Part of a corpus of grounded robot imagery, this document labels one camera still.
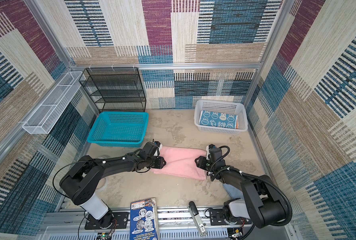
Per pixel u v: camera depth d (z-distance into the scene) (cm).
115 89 108
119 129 148
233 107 112
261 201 43
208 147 87
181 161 91
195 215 71
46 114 73
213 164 70
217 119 111
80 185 45
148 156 73
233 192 79
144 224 70
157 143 85
